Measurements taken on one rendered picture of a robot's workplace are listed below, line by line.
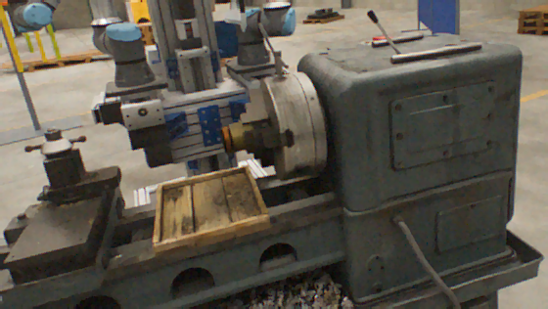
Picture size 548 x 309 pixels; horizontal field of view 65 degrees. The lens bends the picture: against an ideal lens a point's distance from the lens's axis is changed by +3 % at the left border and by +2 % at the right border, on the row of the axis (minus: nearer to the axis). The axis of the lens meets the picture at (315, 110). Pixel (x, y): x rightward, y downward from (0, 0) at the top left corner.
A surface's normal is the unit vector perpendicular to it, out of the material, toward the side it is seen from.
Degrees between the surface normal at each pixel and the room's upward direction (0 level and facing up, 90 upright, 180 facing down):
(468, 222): 90
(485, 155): 89
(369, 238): 90
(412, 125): 90
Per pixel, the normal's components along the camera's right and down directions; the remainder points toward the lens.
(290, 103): 0.15, -0.47
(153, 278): 0.31, 0.24
